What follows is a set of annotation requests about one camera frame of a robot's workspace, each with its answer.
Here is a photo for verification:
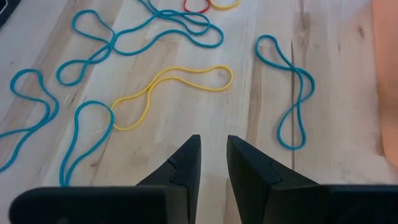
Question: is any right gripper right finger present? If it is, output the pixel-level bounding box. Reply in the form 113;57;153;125
226;134;398;224

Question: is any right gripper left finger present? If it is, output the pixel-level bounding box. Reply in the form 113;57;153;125
9;134;201;224

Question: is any yellow rubber band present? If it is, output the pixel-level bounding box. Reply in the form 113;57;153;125
210;0;241;11
111;65;234;132

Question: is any orange translucent plastic bin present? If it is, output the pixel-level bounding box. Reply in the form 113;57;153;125
371;0;398;169

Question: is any red rubber band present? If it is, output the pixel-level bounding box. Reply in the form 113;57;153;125
183;0;211;14

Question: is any black aluminium table frame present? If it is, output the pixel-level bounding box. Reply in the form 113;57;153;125
0;0;21;27

